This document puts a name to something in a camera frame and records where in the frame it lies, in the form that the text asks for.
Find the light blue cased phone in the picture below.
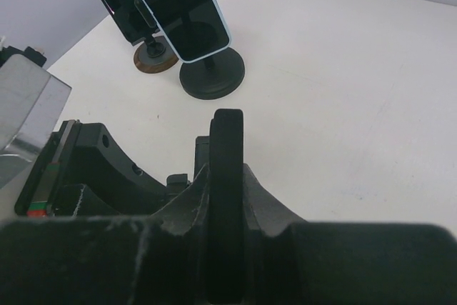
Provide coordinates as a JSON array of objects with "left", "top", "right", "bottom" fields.
[{"left": 141, "top": 0, "right": 231, "bottom": 64}]

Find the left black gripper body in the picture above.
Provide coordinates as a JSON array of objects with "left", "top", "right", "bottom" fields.
[{"left": 14, "top": 120, "right": 207, "bottom": 217}]

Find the black stand under blue phone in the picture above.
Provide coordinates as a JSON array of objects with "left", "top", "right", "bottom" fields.
[{"left": 178, "top": 0, "right": 246, "bottom": 100}]

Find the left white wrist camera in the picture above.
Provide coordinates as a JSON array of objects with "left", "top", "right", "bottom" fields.
[{"left": 1, "top": 39, "right": 71, "bottom": 187}]

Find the black phone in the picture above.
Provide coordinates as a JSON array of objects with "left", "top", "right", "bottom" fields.
[
  {"left": 206, "top": 109, "right": 244, "bottom": 304},
  {"left": 76, "top": 0, "right": 161, "bottom": 47}
]

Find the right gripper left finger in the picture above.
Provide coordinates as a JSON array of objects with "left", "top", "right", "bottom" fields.
[{"left": 1, "top": 168, "right": 209, "bottom": 304}]

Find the wooden-base phone stand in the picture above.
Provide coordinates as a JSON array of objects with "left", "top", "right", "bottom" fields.
[{"left": 134, "top": 35, "right": 179, "bottom": 74}]

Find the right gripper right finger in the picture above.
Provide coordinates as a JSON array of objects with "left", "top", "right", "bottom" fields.
[{"left": 243, "top": 166, "right": 456, "bottom": 304}]

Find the black phone on wooden stand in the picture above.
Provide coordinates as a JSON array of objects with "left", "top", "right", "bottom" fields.
[{"left": 76, "top": 0, "right": 161, "bottom": 47}]

